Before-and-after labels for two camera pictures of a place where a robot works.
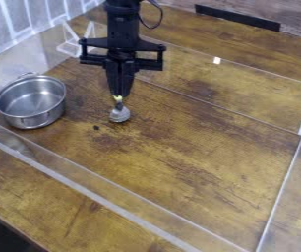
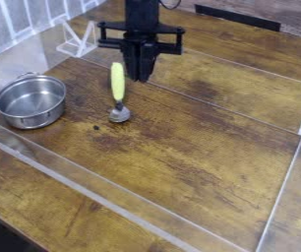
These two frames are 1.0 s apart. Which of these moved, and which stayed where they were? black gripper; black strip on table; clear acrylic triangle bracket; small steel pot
Moved: black gripper
Stayed: clear acrylic triangle bracket; small steel pot; black strip on table
